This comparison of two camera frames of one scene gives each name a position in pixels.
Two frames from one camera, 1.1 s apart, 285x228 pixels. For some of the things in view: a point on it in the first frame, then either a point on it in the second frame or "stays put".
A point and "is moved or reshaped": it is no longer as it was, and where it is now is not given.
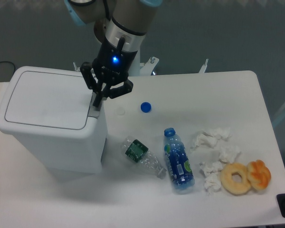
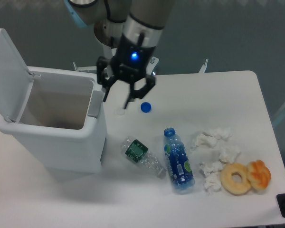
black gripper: [111, 65] -> [130, 64]
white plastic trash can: [47, 110] is moved or reshaped
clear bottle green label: [138, 152] stays put
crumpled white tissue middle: [228, 153] stays put
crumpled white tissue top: [209, 138] stays put
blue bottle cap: [146, 107] stays put
